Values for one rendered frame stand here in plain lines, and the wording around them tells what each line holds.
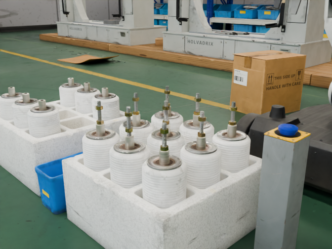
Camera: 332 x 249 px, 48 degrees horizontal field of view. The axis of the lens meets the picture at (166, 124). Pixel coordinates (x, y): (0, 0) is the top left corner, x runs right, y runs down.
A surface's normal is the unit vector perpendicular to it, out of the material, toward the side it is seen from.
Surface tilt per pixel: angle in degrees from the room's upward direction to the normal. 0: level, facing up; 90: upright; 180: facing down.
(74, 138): 90
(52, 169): 88
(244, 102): 89
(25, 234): 0
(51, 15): 90
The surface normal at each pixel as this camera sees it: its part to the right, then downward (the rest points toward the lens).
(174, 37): -0.72, 0.22
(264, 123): -0.51, -0.51
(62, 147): 0.69, 0.23
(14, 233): 0.00, -0.95
